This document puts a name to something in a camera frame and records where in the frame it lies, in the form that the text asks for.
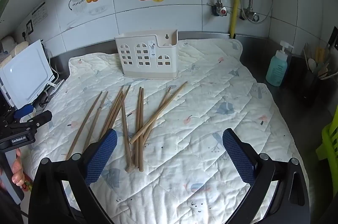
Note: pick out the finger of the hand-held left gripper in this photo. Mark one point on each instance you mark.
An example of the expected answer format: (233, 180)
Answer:
(39, 118)
(24, 110)

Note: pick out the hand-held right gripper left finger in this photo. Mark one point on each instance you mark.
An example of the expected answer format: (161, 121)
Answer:
(103, 158)

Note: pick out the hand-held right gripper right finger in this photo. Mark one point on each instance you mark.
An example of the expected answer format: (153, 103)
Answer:
(237, 158)

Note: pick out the pile of brown chopsticks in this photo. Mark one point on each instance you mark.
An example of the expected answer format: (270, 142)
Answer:
(141, 121)

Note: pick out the beige plastic cutlery holder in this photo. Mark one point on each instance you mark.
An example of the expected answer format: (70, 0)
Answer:
(145, 65)

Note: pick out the bundle of kitchen utensils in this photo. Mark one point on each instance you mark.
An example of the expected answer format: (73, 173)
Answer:
(313, 64)

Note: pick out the person's left hand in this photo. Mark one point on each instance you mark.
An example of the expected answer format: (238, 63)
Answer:
(18, 173)

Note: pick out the white cutting board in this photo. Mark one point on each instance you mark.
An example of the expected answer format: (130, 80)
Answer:
(23, 73)

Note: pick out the white quilted printed mat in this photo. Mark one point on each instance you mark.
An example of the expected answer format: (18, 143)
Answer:
(198, 107)

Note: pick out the teal pump soap bottle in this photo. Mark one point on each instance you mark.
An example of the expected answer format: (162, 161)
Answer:
(276, 70)

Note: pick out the black utensil cup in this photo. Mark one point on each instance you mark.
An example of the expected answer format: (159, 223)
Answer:
(313, 89)

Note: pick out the grey knob valve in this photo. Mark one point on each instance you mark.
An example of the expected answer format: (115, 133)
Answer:
(253, 16)

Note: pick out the red knob valve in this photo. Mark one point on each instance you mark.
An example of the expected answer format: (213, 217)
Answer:
(220, 11)

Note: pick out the wall socket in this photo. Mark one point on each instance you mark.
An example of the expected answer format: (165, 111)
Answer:
(29, 26)

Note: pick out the printed wall label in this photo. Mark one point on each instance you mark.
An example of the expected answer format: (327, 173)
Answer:
(39, 14)

